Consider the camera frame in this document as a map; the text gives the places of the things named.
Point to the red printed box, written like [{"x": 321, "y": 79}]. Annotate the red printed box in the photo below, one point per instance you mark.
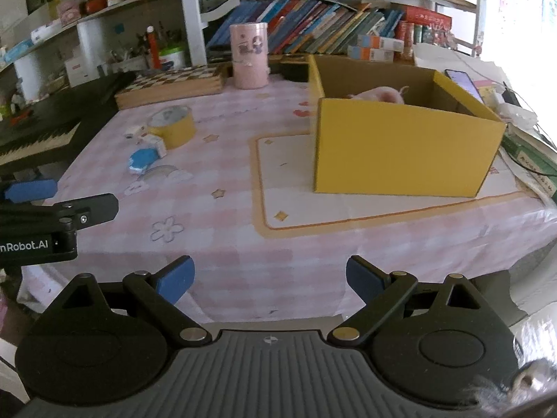
[{"x": 428, "y": 26}]

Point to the white staple box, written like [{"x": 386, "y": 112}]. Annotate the white staple box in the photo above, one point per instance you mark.
[{"x": 155, "y": 146}]

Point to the black power adapter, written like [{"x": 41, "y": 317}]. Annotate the black power adapter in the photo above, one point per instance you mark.
[{"x": 511, "y": 97}]

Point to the orange white small box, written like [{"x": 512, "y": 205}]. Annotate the orange white small box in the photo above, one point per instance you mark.
[
  {"x": 367, "y": 53},
  {"x": 383, "y": 42}
]

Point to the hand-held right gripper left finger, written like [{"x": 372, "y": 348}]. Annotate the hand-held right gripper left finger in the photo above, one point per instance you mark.
[{"x": 176, "y": 281}]

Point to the white box red label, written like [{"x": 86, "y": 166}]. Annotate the white box red label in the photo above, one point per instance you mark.
[{"x": 81, "y": 73}]

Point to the black smartphone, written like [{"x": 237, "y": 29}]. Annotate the black smartphone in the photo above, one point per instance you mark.
[{"x": 463, "y": 85}]

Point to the pink small box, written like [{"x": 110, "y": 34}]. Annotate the pink small box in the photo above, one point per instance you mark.
[{"x": 69, "y": 12}]

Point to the dark brown case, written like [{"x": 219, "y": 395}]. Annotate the dark brown case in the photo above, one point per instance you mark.
[{"x": 295, "y": 69}]

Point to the white bookshelf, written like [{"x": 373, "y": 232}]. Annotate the white bookshelf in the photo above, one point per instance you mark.
[{"x": 193, "y": 17}]

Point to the wooden chessboard box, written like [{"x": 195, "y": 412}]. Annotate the wooden chessboard box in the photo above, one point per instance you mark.
[{"x": 169, "y": 87}]

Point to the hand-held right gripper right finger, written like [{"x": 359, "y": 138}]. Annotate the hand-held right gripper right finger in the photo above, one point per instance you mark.
[{"x": 363, "y": 278}]

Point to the pink checkered desktop cloth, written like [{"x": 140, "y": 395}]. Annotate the pink checkered desktop cloth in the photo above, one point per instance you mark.
[{"x": 226, "y": 209}]

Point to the yellow cardboard box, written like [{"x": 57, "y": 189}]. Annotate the yellow cardboard box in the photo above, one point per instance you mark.
[{"x": 400, "y": 152}]

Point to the green lidded white jar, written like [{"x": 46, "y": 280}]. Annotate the green lidded white jar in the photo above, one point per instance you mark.
[{"x": 172, "y": 60}]

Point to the grey pen holder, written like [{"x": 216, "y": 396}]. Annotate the grey pen holder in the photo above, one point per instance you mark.
[{"x": 126, "y": 59}]

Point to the pink pig plush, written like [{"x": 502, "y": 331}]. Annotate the pink pig plush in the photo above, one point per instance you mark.
[{"x": 378, "y": 94}]

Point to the beige desk mat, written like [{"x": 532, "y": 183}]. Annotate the beige desk mat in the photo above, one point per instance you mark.
[{"x": 287, "y": 183}]

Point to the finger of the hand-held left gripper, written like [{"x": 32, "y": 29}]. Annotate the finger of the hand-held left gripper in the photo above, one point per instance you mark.
[
  {"x": 95, "y": 209},
  {"x": 32, "y": 190}
]

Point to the white charger plug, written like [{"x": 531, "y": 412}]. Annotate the white charger plug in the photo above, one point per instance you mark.
[{"x": 135, "y": 132}]

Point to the blue hexagonal box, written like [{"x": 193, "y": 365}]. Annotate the blue hexagonal box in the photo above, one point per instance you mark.
[{"x": 143, "y": 161}]

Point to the pink printed cylinder container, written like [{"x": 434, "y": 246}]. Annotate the pink printed cylinder container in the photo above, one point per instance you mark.
[{"x": 249, "y": 61}]

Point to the black piano keyboard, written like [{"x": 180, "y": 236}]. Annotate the black piano keyboard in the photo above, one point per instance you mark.
[{"x": 52, "y": 126}]

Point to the green book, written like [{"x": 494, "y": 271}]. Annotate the green book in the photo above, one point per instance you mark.
[{"x": 533, "y": 161}]

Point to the yellow tape roll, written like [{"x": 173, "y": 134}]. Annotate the yellow tape roll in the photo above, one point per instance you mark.
[{"x": 176, "y": 133}]

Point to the row of colourful books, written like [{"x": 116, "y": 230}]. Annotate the row of colourful books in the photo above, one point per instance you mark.
[{"x": 304, "y": 26}]

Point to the white paper sheets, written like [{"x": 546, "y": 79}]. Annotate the white paper sheets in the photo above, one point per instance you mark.
[{"x": 435, "y": 59}]

